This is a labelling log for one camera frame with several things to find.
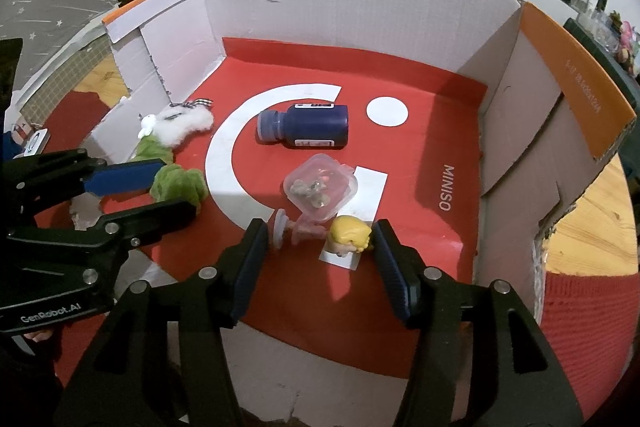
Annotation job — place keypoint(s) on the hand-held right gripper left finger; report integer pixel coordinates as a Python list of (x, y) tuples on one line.
[(247, 267)]

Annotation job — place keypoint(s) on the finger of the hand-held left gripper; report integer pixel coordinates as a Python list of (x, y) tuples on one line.
[(130, 177), (165, 214)]

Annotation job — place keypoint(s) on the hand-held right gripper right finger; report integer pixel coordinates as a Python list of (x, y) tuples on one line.
[(392, 267)]

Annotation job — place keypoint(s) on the green plush ball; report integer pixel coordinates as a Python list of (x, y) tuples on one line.
[(180, 184)]

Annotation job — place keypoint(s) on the blonde toy figurine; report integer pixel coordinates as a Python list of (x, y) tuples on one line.
[(350, 234)]

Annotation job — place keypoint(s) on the white and green plush toy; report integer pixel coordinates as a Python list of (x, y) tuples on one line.
[(180, 122)]

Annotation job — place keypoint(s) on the small clear plastic box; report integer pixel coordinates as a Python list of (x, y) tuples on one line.
[(320, 184)]

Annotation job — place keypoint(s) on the orange cardboard box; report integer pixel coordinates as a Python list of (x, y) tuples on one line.
[(425, 147)]

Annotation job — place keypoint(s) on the dark blue bottle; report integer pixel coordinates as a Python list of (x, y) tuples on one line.
[(312, 127)]

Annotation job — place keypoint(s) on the person's left hand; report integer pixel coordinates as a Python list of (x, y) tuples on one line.
[(37, 335)]

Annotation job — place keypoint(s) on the small white device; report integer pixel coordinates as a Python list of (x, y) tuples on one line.
[(37, 142)]

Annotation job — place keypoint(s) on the dark green covered side table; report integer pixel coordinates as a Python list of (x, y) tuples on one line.
[(575, 32)]

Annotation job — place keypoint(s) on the clutter of small toiletries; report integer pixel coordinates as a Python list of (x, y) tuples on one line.
[(620, 39)]

